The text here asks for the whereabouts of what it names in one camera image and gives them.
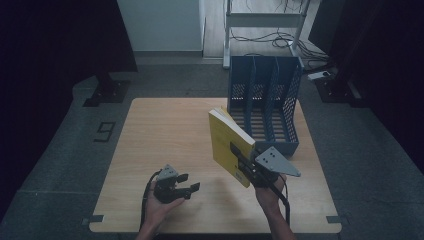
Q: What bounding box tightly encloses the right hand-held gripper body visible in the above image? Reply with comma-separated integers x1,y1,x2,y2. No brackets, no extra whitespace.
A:
247,145,302,189

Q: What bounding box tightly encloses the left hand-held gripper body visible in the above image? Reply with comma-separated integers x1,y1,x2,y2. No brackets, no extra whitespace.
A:
152,163,184,205

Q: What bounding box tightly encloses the yellow book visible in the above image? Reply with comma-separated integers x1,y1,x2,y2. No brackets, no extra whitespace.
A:
208,106,257,189

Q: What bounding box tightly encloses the blue file rack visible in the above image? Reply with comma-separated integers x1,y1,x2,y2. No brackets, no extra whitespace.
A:
226,55,305,157

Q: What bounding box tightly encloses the person's left hand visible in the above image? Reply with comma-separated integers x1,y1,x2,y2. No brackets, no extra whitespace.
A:
143,189,186,232

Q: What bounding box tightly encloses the person's right hand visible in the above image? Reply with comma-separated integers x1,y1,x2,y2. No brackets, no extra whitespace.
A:
254,173,288,215

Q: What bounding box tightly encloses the black stand base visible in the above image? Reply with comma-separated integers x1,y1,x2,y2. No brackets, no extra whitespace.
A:
82,72,132,108
314,68,364,105

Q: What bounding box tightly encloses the white power strip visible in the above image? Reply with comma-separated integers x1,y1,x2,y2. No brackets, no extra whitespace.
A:
307,70,332,82

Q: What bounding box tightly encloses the white panel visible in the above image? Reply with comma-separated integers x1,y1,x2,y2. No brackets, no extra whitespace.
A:
116,0,206,53

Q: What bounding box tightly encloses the dark curtain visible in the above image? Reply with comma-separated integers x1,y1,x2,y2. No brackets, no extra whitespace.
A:
0,0,139,221
307,0,424,174

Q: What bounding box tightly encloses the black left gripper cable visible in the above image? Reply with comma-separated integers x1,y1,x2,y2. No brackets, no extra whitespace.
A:
139,169,163,232

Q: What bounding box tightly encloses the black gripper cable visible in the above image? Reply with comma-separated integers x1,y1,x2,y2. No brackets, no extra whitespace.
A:
265,174,292,228
139,169,163,232

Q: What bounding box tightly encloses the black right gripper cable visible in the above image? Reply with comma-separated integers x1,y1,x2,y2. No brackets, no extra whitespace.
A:
265,174,292,228

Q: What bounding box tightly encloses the white metal stand frame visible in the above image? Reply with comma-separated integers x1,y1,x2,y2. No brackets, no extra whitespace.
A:
222,0,312,70

